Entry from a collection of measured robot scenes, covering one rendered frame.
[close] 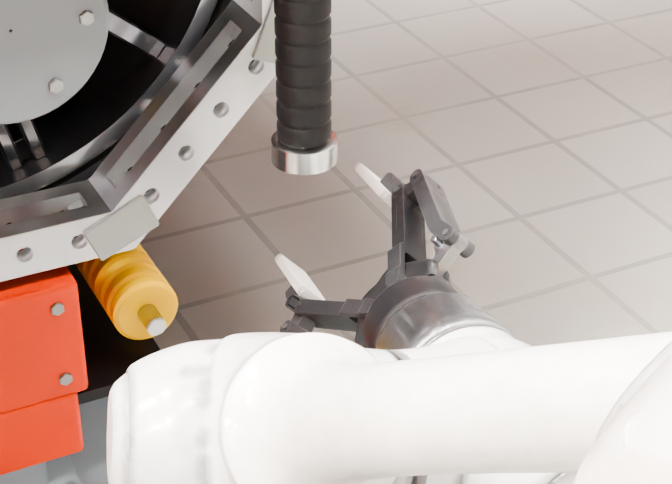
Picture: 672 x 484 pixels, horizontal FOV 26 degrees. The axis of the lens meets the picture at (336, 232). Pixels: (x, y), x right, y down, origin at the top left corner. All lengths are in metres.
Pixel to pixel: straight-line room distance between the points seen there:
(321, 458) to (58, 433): 0.58
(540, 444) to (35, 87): 0.45
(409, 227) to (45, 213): 0.31
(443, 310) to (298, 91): 0.17
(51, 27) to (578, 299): 1.39
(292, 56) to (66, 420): 0.46
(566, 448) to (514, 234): 1.72
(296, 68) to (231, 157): 1.64
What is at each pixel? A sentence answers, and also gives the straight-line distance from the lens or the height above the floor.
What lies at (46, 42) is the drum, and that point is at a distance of 0.93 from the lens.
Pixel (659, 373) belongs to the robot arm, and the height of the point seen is 1.04.
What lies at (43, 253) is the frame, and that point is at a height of 0.60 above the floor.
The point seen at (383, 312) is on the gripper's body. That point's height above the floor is 0.66.
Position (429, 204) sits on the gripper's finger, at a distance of 1.06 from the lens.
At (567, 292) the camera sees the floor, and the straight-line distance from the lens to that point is 2.21.
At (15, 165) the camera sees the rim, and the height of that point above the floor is 0.62.
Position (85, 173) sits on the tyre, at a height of 0.61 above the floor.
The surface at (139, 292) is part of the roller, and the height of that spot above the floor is 0.53.
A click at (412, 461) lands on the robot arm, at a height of 0.78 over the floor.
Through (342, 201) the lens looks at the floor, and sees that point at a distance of 2.41.
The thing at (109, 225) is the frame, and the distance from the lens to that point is 1.18.
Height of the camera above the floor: 1.21
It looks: 31 degrees down
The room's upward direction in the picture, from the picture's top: straight up
